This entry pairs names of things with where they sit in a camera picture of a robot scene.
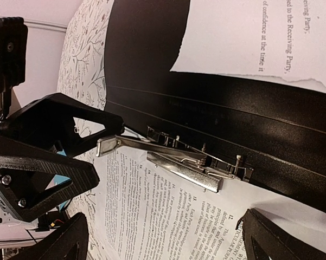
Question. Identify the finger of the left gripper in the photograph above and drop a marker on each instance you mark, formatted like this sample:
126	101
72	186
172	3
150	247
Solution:
26	171
49	122

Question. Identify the printed paper sheet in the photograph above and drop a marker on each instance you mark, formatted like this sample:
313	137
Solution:
275	41
147	212

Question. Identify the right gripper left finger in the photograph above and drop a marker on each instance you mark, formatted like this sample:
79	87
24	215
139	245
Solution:
69	241

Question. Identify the black clip folder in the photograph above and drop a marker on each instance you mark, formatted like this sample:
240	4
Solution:
279	131

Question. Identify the blue folder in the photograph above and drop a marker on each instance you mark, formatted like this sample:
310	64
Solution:
58	179

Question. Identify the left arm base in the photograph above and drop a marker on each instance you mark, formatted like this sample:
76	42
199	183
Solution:
51	220

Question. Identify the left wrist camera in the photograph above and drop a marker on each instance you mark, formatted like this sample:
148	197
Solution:
13	47

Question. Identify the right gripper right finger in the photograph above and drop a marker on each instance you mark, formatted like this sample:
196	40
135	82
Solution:
263	239

